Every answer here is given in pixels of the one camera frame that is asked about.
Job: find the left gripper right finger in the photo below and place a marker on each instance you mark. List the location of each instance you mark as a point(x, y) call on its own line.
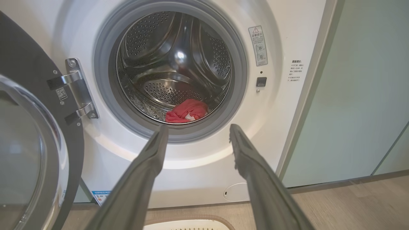
point(268, 198)

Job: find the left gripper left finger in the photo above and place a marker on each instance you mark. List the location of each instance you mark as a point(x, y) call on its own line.
point(127, 198)

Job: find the red garment with white print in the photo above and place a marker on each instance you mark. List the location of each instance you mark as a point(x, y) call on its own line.
point(187, 110)

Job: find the round washing machine door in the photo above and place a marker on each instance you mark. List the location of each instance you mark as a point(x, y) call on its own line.
point(25, 64)

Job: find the white front-load washing machine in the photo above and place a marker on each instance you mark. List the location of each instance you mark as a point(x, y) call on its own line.
point(198, 179)

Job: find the black door latch socket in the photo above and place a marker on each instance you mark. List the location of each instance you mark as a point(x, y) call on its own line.
point(261, 81)

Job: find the silver metal door hinge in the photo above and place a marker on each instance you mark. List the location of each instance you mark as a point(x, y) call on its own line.
point(76, 86)

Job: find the stainless steel washing machine drum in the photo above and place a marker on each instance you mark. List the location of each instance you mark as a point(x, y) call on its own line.
point(159, 48)

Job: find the blue energy label sticker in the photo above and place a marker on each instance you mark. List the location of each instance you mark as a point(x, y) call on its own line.
point(101, 197)

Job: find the round white filter cover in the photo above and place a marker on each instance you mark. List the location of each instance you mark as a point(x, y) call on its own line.
point(238, 191)

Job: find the white perforated basket brown rim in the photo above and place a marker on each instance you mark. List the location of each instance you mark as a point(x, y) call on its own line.
point(188, 225)

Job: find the small QR code sticker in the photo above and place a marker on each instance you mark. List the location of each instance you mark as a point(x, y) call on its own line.
point(61, 94)

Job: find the wide teal cabinet grey side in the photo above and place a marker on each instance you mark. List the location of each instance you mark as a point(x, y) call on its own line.
point(351, 80)

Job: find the grey warning sticker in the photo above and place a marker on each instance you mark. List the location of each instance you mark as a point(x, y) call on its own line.
point(258, 46)

